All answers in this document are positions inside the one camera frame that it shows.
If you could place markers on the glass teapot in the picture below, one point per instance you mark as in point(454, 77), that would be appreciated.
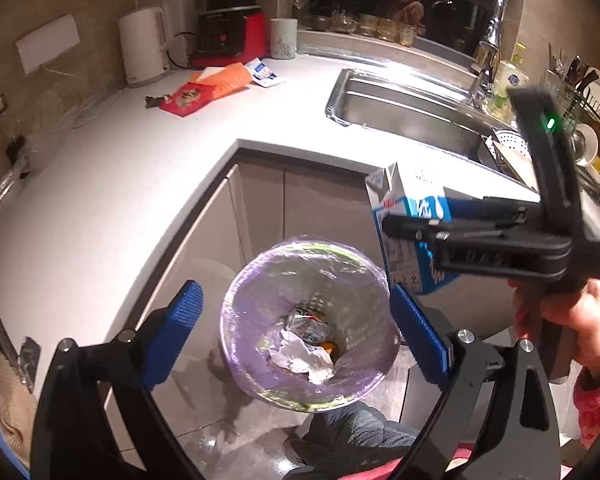
point(343, 22)

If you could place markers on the red packet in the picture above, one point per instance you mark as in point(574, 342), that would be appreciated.
point(190, 97)

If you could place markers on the orange packaging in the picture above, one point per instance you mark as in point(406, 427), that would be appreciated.
point(230, 77)

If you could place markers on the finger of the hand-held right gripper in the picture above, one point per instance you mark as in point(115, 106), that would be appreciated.
point(480, 250)
point(460, 208)

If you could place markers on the white colander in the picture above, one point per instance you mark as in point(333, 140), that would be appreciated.
point(510, 142)

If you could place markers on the dark teacup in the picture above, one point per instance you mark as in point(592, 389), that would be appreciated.
point(321, 23)

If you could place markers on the stainless steel sink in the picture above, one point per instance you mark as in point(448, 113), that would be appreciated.
point(405, 115)

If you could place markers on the painted ceramic cup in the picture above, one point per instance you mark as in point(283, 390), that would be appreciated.
point(283, 40)

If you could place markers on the bin with purple bag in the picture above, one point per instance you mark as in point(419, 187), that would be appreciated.
point(260, 285)

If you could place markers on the dish soap bottle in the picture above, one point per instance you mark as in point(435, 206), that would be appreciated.
point(510, 77)

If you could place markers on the person's red jacket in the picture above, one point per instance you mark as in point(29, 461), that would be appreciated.
point(455, 460)

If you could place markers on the wooden cutting board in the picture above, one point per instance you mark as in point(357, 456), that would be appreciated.
point(524, 167)

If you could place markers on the blue and white milk carton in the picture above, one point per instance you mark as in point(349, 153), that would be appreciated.
point(405, 265)

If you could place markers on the white bowl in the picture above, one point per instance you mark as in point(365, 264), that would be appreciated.
point(586, 145)

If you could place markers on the white electric kettle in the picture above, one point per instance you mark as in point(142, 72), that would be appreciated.
point(142, 50)

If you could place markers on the chrome faucet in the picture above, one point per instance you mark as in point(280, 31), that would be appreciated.
point(490, 35)

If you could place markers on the small white blue box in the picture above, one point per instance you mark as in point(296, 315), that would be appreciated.
point(265, 72)

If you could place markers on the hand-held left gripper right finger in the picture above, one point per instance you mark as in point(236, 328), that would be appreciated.
point(420, 340)

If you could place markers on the beige knit towel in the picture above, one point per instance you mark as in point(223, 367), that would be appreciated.
point(2, 400)

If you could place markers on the white tissue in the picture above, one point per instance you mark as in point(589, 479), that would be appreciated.
point(302, 355)

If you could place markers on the wine glass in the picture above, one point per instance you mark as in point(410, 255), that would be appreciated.
point(300, 0)

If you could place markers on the red and black blender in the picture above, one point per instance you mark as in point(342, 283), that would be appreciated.
point(230, 35)

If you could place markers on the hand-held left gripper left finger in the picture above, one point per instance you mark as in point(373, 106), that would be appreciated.
point(177, 327)

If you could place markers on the amber drinking glass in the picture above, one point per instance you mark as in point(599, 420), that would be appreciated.
point(388, 30)
point(407, 35)
point(368, 26)

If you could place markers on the metal dish rack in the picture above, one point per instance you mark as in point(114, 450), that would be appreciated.
point(580, 107)

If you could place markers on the person's jeans leg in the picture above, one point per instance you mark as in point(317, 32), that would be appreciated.
point(355, 435)

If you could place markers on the person's right hand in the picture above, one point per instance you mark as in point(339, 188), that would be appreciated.
point(597, 320)

